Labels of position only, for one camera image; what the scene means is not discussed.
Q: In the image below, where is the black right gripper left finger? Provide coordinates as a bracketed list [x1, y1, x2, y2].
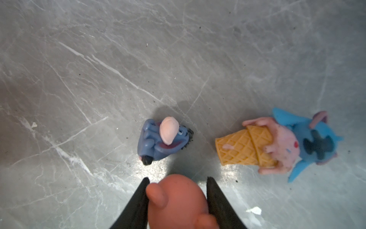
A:
[110, 177, 150, 229]

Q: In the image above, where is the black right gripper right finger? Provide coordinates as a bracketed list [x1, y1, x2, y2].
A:
[206, 177, 247, 229]

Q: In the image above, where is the pink pig toy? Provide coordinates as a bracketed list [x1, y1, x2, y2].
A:
[146, 174, 219, 229]

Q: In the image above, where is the grey donkey toy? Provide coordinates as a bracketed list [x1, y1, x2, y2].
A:
[137, 116, 194, 166]

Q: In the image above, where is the blue small toy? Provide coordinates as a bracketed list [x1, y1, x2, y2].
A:
[215, 108, 343, 183]

